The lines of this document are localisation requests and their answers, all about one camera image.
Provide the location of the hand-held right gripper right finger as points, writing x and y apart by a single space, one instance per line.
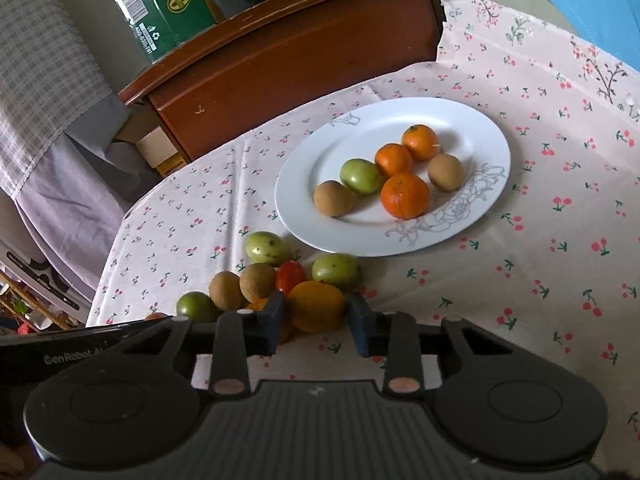
359 327

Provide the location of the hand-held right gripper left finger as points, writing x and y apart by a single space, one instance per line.
272 325

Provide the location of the brown kiwi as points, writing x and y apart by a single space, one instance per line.
226 290
257 282

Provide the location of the yellowish orange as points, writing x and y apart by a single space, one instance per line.
316 306

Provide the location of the green jujube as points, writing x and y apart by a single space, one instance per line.
361 176
267 247
336 270

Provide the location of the green lime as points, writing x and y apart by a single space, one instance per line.
196 306

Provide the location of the small red cherry tomato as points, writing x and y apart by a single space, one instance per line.
156 316

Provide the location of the brown longan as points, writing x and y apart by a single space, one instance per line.
445 172
334 198

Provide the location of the white floral plate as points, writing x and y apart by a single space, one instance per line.
325 160

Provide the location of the small orange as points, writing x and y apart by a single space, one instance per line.
421 142

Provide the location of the lavender cloth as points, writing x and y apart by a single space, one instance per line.
65 210

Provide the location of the cherry print tablecloth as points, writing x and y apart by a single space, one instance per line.
525 285

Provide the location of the open cardboard box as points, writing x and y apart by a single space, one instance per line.
155 150

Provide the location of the brown wooden cabinet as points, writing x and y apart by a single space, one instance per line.
300 70

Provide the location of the grey checked cloth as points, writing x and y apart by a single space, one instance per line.
45 60

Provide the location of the green carton box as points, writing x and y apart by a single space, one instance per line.
160 5

